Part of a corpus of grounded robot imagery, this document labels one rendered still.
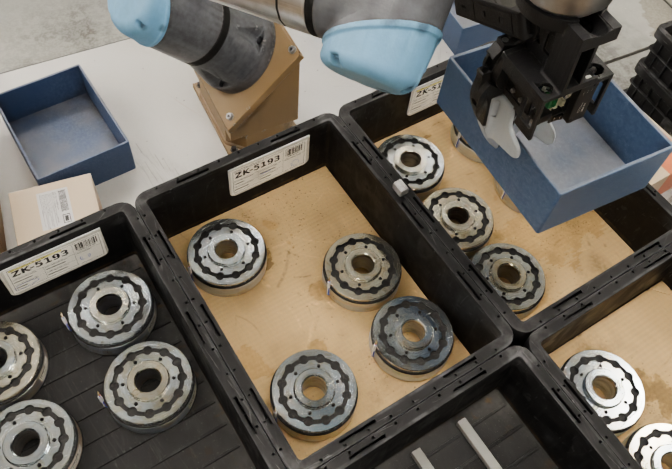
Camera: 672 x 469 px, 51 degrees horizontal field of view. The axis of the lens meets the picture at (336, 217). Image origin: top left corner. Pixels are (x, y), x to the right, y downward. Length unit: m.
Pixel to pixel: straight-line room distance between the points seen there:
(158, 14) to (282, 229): 0.34
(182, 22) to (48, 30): 1.56
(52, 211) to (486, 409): 0.67
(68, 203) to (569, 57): 0.77
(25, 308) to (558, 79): 0.70
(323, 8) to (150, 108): 0.84
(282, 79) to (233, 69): 0.08
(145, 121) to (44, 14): 1.39
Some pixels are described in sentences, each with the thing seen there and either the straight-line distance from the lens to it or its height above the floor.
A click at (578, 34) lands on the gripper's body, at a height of 1.31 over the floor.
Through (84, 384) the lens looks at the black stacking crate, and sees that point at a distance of 0.92.
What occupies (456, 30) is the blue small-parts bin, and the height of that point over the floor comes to 0.75.
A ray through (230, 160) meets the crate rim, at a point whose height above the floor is 0.93.
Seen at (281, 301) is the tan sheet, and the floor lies 0.83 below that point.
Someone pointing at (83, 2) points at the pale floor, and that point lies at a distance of 2.67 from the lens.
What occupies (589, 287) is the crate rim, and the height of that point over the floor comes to 0.93.
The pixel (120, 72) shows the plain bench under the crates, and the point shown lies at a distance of 1.39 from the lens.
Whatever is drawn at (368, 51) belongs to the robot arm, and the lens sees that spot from 0.48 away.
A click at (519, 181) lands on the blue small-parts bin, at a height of 1.10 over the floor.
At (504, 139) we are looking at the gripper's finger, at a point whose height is 1.15.
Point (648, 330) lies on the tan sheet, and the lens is 1.04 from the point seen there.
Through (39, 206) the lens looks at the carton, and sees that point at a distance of 1.13.
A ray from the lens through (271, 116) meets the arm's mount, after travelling 1.19.
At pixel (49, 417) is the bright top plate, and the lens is 0.88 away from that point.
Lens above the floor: 1.66
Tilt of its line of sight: 56 degrees down
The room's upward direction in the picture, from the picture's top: 7 degrees clockwise
